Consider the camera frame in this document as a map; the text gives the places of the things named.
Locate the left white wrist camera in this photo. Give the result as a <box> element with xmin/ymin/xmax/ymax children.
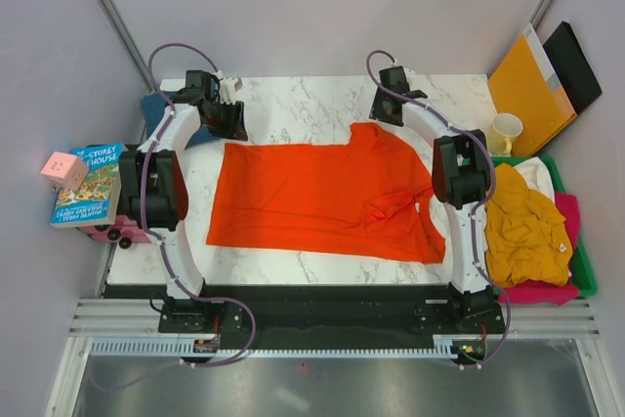
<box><xmin>219</xmin><ymin>77</ymin><xmax>242</xmax><ymax>104</ymax></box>

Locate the mustard yellow t-shirt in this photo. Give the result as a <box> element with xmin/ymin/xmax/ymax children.
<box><xmin>484</xmin><ymin>163</ymin><xmax>573</xmax><ymax>288</ymax></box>

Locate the magenta t-shirt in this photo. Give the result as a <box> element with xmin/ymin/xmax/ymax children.
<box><xmin>506</xmin><ymin>190</ymin><xmax>581</xmax><ymax>306</ymax></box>

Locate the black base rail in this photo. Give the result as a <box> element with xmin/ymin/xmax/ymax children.
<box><xmin>104</xmin><ymin>285</ymin><xmax>505</xmax><ymax>349</ymax></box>

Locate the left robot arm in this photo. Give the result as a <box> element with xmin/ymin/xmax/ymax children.
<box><xmin>119</xmin><ymin>70</ymin><xmax>248</xmax><ymax>332</ymax></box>

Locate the folded blue t-shirt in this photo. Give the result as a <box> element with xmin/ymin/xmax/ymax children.
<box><xmin>140</xmin><ymin>93</ymin><xmax>215</xmax><ymax>148</ymax></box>

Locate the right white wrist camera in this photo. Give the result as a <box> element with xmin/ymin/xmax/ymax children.
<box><xmin>396</xmin><ymin>64</ymin><xmax>416</xmax><ymax>77</ymax></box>

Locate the orange folder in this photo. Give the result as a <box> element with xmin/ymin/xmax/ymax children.
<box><xmin>488</xmin><ymin>24</ymin><xmax>577</xmax><ymax>157</ymax></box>

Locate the black flat box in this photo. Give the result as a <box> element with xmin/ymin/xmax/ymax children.
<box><xmin>543</xmin><ymin>21</ymin><xmax>603</xmax><ymax>114</ymax></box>

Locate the yellow mug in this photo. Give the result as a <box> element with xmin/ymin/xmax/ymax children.
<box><xmin>485</xmin><ymin>113</ymin><xmax>523</xmax><ymax>156</ymax></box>

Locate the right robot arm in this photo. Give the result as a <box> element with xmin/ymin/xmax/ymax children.
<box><xmin>369</xmin><ymin>65</ymin><xmax>495</xmax><ymax>295</ymax></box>

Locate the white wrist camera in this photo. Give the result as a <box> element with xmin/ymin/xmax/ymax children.
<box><xmin>396</xmin><ymin>64</ymin><xmax>416</xmax><ymax>77</ymax></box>
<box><xmin>219</xmin><ymin>77</ymin><xmax>242</xmax><ymax>104</ymax></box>

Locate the white slotted cable duct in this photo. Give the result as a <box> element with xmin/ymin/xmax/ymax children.
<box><xmin>89</xmin><ymin>334</ymin><xmax>457</xmax><ymax>359</ymax></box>

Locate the white t-shirt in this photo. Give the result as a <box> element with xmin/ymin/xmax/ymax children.
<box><xmin>513</xmin><ymin>157</ymin><xmax>556</xmax><ymax>203</ymax></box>

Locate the orange t-shirt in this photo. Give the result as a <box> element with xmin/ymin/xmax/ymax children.
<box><xmin>206</xmin><ymin>122</ymin><xmax>445</xmax><ymax>264</ymax></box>

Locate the green plastic tray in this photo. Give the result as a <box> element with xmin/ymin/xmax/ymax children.
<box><xmin>492</xmin><ymin>156</ymin><xmax>598</xmax><ymax>306</ymax></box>

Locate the blue treehouse book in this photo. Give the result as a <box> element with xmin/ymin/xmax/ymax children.
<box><xmin>51</xmin><ymin>143</ymin><xmax>126</xmax><ymax>229</ymax></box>

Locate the black pink roller organizer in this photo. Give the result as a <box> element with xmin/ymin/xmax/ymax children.
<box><xmin>79</xmin><ymin>143</ymin><xmax>152</xmax><ymax>250</ymax></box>

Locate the pink cube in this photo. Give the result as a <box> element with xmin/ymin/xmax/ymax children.
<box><xmin>40</xmin><ymin>151</ymin><xmax>89</xmax><ymax>190</ymax></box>

